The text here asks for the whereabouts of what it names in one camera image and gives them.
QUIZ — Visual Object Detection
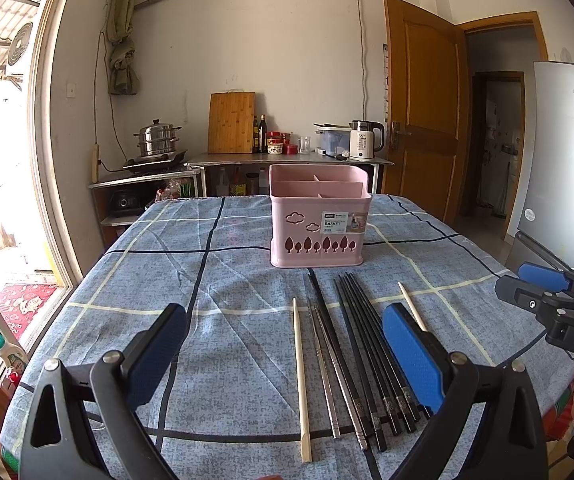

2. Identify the pink utensil basket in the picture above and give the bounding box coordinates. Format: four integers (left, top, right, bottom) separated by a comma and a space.
269, 164, 372, 268

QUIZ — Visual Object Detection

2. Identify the steel kitchen table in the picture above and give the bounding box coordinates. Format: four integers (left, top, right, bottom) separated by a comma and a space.
187, 153, 394, 197

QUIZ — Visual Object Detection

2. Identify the dark sauce bottle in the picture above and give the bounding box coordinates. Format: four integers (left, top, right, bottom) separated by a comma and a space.
258, 114, 267, 153

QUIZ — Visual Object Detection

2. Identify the white electric kettle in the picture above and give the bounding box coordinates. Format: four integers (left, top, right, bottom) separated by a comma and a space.
350, 120, 386, 160

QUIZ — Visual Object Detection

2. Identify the clear plastic storage box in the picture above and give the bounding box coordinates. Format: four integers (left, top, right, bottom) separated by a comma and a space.
314, 124, 351, 157

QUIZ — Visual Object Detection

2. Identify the induction cooker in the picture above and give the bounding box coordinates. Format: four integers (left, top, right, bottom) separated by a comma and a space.
122, 151, 186, 174

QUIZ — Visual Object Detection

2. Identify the white detergent bottle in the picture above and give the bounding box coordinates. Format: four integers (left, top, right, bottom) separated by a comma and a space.
0, 334, 29, 376

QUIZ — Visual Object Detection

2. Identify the black chopstick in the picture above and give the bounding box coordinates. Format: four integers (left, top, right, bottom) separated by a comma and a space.
349, 272, 434, 420
342, 273, 416, 434
336, 276, 402, 436
341, 273, 421, 434
307, 268, 387, 452

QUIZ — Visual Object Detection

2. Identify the silver refrigerator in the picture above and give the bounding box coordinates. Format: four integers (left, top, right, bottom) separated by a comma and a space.
506, 62, 574, 271

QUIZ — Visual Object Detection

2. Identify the bamboo cutting board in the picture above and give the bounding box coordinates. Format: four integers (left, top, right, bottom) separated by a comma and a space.
208, 92, 255, 154

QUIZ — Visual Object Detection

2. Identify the wooden door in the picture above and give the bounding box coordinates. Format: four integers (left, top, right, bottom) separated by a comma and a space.
383, 0, 470, 224

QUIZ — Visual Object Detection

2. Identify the olive green curtain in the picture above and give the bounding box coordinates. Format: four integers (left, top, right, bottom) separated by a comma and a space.
105, 0, 140, 96

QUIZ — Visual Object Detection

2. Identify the blue checked tablecloth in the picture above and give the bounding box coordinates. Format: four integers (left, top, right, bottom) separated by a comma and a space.
0, 195, 574, 479

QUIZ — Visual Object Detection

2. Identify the silver metal chopstick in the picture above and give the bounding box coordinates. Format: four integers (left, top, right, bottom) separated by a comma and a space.
314, 308, 369, 452
309, 307, 341, 440

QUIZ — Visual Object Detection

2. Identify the steel steamer pot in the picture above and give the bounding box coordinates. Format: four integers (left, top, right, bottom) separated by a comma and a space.
135, 119, 181, 157

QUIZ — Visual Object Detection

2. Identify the red lidded jar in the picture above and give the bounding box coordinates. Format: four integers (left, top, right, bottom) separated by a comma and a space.
266, 131, 290, 155

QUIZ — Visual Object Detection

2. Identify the light wooden chopstick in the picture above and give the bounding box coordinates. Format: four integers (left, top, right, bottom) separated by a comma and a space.
398, 282, 428, 332
293, 298, 313, 464

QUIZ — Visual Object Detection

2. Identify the low side shelf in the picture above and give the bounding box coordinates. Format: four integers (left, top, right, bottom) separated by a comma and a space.
89, 167, 202, 248

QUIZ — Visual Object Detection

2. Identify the glass cup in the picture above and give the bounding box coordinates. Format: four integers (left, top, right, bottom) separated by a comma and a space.
299, 136, 312, 155

